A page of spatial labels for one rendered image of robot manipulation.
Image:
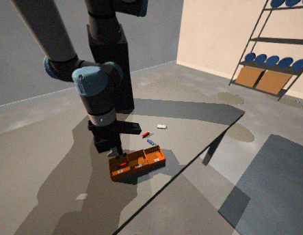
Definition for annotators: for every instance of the orange bin with label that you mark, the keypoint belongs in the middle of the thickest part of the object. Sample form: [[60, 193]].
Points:
[[138, 161]]

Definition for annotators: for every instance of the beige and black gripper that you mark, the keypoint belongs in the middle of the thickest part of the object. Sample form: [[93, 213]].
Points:
[[105, 140]]

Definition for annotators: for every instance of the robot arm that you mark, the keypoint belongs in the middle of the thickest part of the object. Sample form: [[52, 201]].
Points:
[[45, 23]]

